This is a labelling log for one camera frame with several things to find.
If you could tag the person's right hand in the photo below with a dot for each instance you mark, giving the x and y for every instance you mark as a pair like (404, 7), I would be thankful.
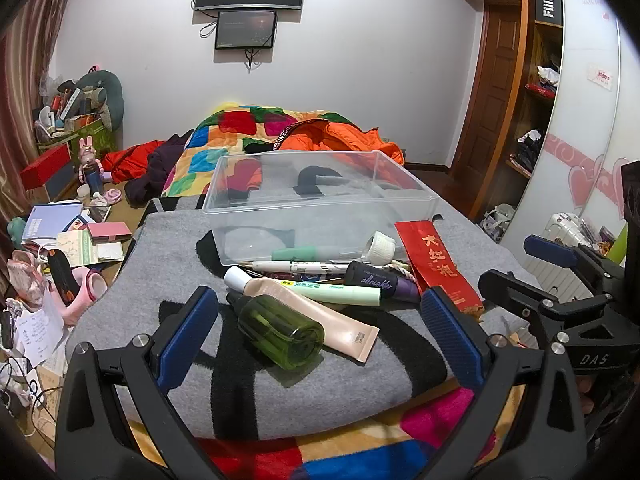
(585, 395)

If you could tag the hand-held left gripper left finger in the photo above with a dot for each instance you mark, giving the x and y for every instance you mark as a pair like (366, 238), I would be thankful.
(187, 340)

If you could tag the dark blue bottle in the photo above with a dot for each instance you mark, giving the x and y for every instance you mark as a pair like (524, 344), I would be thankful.
(93, 180)

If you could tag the red jacket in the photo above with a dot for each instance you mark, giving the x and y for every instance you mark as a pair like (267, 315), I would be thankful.
(130, 160)

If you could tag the pink pouch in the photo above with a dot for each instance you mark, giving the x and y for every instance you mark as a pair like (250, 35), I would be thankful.
(27, 280)

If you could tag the colourful patchwork blanket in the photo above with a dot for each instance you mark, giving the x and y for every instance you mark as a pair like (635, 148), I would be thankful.
(210, 160)

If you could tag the pink rabbit toy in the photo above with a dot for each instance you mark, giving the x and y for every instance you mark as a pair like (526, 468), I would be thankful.
(89, 152)

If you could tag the orange down jacket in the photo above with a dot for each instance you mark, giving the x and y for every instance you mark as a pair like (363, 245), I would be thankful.
(340, 137)

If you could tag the dark green bottle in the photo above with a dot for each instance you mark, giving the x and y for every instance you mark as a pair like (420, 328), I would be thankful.
(280, 330)

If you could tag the white tape roll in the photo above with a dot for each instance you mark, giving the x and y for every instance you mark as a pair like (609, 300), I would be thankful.
(382, 249)

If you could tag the small wall monitor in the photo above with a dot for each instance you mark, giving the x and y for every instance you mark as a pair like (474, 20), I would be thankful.
(245, 30)

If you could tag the black box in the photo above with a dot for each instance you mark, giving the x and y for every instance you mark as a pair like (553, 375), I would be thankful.
(547, 7)

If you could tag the beige cosmetic tube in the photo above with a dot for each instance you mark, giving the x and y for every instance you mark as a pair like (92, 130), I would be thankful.
(345, 335)

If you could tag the red box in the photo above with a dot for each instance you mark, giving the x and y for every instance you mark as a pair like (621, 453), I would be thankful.
(45, 167)

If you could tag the white pen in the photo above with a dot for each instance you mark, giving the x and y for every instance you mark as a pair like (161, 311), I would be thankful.
(300, 266)

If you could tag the grey blanket with black pattern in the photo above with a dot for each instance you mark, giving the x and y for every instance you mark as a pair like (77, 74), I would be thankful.
(350, 390)

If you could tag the white bag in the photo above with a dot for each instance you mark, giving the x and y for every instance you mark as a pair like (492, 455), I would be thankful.
(497, 222)

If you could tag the light green tube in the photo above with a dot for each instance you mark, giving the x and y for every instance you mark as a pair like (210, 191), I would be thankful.
(340, 292)

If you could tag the striped brown curtain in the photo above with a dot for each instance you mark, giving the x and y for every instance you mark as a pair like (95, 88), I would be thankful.
(20, 110)

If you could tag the blue notebook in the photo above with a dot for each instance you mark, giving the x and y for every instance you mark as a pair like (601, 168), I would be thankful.
(50, 222)

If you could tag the loose white papers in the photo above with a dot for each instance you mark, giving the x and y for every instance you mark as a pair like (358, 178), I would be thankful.
(37, 332)

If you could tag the green cardboard box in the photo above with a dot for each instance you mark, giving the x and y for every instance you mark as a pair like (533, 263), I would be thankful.
(100, 137)

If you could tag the large pink tape roll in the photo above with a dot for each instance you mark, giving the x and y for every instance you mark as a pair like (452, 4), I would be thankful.
(75, 307)

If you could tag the red tea packet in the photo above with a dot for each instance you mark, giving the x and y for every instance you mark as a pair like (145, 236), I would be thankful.
(435, 260)

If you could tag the white sliding wardrobe door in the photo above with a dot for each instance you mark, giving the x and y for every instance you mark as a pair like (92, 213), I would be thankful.
(585, 125)

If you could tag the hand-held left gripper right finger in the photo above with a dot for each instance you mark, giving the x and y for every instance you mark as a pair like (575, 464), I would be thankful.
(450, 332)

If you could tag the dark purple cloth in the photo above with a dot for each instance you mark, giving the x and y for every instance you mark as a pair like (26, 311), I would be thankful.
(160, 170)

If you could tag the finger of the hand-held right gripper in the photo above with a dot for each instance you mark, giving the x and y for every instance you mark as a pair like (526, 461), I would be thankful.
(550, 252)
(510, 287)

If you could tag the black orange case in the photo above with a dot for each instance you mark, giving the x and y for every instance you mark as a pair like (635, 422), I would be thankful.
(64, 277)

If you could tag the wooden door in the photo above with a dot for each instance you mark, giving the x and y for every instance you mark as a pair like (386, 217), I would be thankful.
(492, 100)

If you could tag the flat pink box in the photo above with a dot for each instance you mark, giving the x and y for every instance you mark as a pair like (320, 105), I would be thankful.
(110, 231)

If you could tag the mint green bottle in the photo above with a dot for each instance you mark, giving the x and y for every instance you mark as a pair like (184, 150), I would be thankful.
(300, 252)

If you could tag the clear plastic storage box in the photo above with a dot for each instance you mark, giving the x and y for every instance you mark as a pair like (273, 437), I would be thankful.
(320, 210)

